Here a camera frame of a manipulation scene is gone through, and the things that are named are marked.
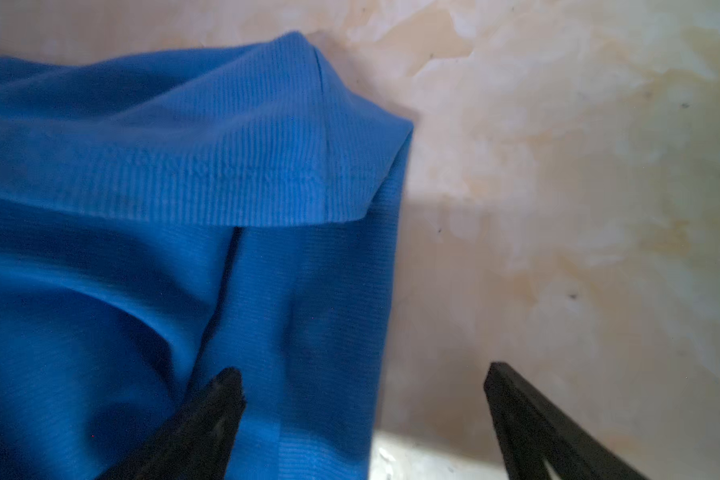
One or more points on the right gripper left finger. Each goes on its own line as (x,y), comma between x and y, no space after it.
(196,442)

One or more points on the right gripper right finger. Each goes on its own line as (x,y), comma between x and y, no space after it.
(537,439)

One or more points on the blue tank top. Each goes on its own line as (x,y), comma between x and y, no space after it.
(167,215)

